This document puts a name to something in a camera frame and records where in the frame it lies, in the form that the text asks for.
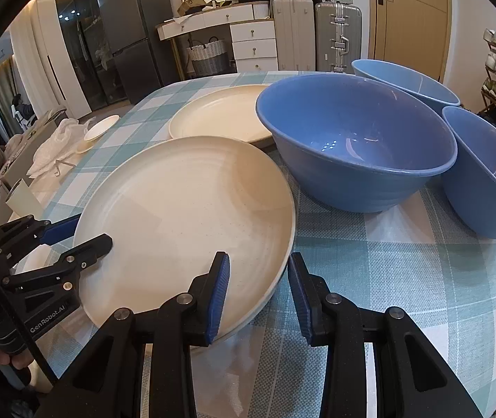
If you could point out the green checked tablecloth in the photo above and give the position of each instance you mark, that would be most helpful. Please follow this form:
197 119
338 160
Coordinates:
383 261

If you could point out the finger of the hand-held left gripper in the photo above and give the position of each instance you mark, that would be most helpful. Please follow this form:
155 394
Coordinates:
63 228
95 246

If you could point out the open cardboard box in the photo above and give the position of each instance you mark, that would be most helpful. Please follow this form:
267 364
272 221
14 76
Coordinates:
191 7

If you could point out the black glass cabinet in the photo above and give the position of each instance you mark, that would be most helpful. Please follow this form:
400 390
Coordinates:
82 39

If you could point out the blue ceramic bowl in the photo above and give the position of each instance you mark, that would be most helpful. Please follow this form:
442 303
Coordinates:
339 117
404 78
483 170

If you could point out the cream ceramic plate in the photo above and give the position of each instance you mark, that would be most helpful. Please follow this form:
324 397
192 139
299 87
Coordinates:
217 113
178 209

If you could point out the beige suitcase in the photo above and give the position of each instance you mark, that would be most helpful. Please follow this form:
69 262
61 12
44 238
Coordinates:
293 35

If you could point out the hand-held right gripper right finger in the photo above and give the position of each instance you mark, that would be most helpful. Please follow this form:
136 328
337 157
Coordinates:
300 300

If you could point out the white plastic bag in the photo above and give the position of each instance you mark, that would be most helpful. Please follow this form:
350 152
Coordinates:
60 139

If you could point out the white dresser with drawers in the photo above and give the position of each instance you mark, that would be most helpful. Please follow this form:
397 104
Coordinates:
252 37

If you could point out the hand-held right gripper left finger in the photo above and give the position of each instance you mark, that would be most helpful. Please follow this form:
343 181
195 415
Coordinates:
219 296

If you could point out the silver suitcase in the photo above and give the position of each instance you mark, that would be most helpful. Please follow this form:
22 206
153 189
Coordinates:
337 37

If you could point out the small white plate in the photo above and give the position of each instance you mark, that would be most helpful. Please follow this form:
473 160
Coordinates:
102 127

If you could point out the wooden door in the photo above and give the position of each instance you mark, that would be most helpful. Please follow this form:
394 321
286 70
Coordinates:
413 17

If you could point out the grey refrigerator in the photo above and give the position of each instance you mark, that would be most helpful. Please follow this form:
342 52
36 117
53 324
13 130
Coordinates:
137 35

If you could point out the woven laundry basket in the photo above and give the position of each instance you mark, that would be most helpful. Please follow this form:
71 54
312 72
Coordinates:
208 59

